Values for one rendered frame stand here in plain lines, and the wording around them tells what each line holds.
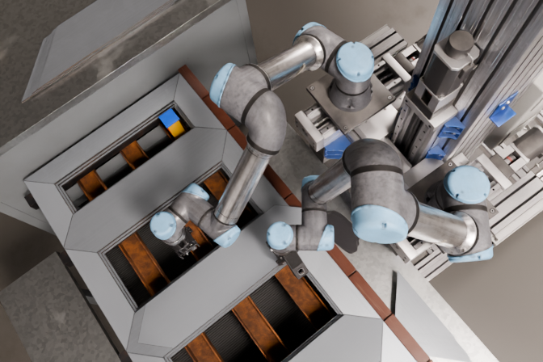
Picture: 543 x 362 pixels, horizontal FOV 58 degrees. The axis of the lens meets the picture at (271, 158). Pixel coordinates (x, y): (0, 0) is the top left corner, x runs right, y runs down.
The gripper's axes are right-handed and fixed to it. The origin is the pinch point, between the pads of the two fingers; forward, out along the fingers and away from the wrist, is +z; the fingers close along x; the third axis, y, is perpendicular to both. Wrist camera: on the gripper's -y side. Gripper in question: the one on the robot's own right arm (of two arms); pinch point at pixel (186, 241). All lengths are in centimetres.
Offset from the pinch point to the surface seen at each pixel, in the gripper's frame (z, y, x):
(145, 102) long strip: 1, -58, 19
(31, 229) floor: 86, -87, -71
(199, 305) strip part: 1.0, 20.8, -8.8
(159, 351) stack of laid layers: 1.1, 24.9, -28.0
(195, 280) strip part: 1.0, 13.2, -5.3
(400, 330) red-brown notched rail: 3, 69, 39
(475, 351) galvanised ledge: 18, 91, 57
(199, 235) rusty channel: 17.6, -4.1, 4.1
